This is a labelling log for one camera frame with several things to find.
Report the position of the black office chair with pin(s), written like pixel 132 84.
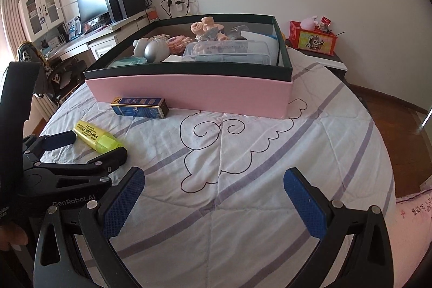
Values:
pixel 64 75

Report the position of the white glass-door cabinet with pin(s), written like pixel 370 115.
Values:
pixel 37 11

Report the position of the pink figure toy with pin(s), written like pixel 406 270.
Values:
pixel 206 26

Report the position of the person's left hand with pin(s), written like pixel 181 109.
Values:
pixel 13 235

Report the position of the yellow highlighter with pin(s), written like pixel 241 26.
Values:
pixel 96 136

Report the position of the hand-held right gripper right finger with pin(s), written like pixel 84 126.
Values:
pixel 303 203

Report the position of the pink plush toy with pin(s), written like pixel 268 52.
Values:
pixel 308 23

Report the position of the teal round case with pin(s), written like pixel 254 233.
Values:
pixel 126 62

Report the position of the person's left forearm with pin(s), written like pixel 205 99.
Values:
pixel 17 122

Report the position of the small blue carton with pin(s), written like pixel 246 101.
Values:
pixel 140 106

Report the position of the black computer monitor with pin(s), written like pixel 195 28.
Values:
pixel 92 3

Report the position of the pink patterned packet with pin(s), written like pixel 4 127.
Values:
pixel 177 42

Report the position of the beige curtain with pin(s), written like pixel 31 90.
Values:
pixel 13 4

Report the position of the orange label bottle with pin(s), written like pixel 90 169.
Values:
pixel 153 15

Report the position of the black white low cabinet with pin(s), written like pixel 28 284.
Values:
pixel 334 63

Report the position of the pink bedding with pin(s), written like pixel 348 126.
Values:
pixel 415 217

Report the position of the white desk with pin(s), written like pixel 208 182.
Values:
pixel 104 46

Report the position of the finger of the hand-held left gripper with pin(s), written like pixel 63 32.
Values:
pixel 111 158
pixel 59 139

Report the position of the white striped quilt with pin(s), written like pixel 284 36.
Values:
pixel 236 173

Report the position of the blue white carton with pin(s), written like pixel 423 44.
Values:
pixel 73 27

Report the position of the pink storage box dark rim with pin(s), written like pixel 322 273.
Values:
pixel 202 95

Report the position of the red white packet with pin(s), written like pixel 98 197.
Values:
pixel 325 20

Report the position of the clear plastic packet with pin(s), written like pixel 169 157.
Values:
pixel 229 50

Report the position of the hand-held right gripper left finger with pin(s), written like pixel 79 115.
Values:
pixel 123 203

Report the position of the red printed crate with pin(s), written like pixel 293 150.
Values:
pixel 314 41

